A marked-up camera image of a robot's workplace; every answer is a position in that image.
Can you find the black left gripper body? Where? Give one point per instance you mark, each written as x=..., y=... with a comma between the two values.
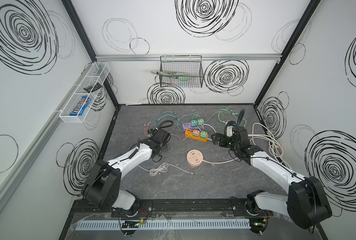
x=164, y=139

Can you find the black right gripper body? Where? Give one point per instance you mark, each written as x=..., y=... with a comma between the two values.
x=220, y=139

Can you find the orange power strip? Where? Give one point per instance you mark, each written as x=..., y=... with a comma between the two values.
x=189, y=134

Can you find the purple power strip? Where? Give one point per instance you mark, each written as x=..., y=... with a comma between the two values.
x=189, y=126

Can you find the pink charger adapter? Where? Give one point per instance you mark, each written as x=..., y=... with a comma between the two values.
x=196, y=133

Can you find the round pink power socket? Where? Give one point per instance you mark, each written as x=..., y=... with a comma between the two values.
x=195, y=158

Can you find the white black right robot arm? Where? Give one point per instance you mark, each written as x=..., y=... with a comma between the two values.
x=306, y=202

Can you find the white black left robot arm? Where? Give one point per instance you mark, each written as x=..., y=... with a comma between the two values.
x=102, y=187

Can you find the left black corrugated conduit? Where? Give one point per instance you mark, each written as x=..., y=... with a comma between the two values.
x=164, y=124

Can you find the green tongs in basket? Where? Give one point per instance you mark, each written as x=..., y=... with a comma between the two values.
x=172, y=77

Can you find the black remote control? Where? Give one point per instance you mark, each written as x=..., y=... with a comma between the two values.
x=93, y=88

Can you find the blue candy packet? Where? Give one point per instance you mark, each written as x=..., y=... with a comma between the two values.
x=81, y=106

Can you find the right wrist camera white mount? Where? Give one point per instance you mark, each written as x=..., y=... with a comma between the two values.
x=228, y=131

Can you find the black wire wall basket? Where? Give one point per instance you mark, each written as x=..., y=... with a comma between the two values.
x=188, y=64

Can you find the white wire wall shelf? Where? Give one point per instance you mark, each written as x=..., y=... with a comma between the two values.
x=93, y=73

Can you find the white slotted cable duct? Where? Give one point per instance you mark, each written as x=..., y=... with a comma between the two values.
x=198, y=224

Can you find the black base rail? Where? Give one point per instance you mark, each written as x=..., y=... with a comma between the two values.
x=152, y=208

